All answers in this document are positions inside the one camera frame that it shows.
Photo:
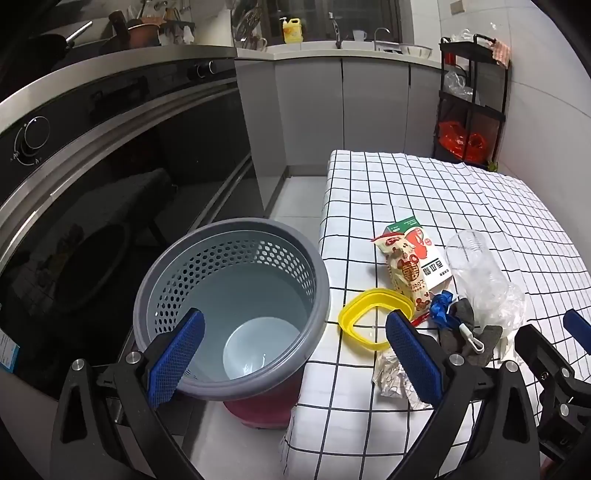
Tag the small black stove knob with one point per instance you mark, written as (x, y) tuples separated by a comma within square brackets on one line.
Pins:
[(197, 70), (212, 67)]

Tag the metal bowl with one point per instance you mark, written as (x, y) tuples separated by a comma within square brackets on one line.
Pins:
[(415, 50)]

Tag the blue white sticker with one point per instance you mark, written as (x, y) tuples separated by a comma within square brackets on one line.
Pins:
[(8, 353)]

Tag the tall metal faucet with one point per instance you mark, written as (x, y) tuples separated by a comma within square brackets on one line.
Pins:
[(337, 32)]

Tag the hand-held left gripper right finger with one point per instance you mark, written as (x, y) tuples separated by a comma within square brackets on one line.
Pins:
[(413, 355)]

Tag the clear plastic cup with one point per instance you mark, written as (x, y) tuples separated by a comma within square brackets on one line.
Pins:
[(475, 272)]

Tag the black integrated stove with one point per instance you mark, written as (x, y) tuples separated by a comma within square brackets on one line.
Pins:
[(115, 161)]

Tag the grey cloth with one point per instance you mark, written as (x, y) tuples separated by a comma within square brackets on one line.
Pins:
[(461, 314)]

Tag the red plastic bag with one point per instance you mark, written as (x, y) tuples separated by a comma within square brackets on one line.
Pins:
[(455, 141)]

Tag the crumpled white wrapper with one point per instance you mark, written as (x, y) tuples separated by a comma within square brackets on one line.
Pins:
[(388, 374)]

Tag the white red green milk carton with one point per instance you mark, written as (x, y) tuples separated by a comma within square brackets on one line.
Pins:
[(436, 267)]

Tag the white kitchen cabinet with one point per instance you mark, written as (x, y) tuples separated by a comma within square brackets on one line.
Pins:
[(304, 115)]

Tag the pink checked cloth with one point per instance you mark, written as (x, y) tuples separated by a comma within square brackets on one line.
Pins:
[(502, 51)]

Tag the white black checkered tablecloth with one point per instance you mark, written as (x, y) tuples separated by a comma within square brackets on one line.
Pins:
[(415, 194)]

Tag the grey perforated trash basket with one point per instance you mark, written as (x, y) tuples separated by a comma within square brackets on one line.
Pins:
[(277, 295)]

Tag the clear plastic bag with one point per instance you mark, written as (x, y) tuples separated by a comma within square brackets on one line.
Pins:
[(457, 85)]

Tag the white bowl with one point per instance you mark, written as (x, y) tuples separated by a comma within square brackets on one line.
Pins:
[(258, 346)]

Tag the blue ribbon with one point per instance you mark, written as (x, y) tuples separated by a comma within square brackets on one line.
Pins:
[(441, 307)]

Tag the yellow detergent bottle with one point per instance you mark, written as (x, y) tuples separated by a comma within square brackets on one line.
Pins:
[(292, 32)]

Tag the black storage rack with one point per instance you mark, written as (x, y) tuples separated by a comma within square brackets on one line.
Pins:
[(475, 55)]

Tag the dark window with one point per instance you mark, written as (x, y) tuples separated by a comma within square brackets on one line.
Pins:
[(369, 18)]

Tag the white plastic clip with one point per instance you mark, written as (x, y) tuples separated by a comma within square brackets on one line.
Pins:
[(471, 339)]

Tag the black pan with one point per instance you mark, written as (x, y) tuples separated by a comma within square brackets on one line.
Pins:
[(51, 48)]

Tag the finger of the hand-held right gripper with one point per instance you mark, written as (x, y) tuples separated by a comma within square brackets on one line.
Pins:
[(533, 344), (578, 325)]

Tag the curved metal faucet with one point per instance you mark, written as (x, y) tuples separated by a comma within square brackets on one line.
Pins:
[(379, 31)]

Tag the dark red stool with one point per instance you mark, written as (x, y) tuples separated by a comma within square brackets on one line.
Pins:
[(263, 410)]

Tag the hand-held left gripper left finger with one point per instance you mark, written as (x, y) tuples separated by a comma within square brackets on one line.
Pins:
[(178, 355)]

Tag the white cup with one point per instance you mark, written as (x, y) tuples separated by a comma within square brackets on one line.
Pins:
[(359, 35)]

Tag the brown pot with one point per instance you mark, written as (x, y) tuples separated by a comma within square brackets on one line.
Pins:
[(143, 34)]

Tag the large black stove knob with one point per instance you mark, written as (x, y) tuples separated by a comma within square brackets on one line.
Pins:
[(32, 134)]

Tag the beige red snack packet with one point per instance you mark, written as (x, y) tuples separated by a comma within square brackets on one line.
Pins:
[(406, 272)]

